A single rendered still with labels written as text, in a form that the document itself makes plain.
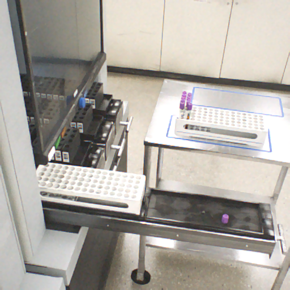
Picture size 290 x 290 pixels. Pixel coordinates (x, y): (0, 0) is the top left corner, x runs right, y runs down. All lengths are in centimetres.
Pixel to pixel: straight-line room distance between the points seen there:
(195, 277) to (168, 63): 197
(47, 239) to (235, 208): 51
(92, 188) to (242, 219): 41
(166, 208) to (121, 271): 89
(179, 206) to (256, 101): 65
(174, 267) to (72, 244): 94
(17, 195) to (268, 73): 278
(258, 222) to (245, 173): 143
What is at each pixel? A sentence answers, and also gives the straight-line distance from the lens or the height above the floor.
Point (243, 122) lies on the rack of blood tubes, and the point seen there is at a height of 88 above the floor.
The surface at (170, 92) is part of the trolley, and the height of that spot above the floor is 82.
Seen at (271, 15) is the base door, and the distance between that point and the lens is 320.
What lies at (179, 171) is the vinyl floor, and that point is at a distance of 240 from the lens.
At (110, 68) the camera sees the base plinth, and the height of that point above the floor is 3.
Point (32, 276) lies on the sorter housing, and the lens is 102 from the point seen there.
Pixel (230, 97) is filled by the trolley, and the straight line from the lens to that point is 155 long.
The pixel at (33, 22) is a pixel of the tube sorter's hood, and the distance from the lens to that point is 82.
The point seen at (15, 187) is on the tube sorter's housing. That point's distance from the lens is 86.
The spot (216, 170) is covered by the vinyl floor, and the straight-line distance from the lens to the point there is 246.
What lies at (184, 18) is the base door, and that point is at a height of 55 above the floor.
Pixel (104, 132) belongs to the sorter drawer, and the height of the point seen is 82.
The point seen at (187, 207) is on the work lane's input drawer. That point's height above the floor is 80.
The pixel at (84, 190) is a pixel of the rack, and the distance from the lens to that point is 102.
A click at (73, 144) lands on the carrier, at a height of 87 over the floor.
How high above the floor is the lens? 156
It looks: 37 degrees down
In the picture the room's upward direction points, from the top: 3 degrees clockwise
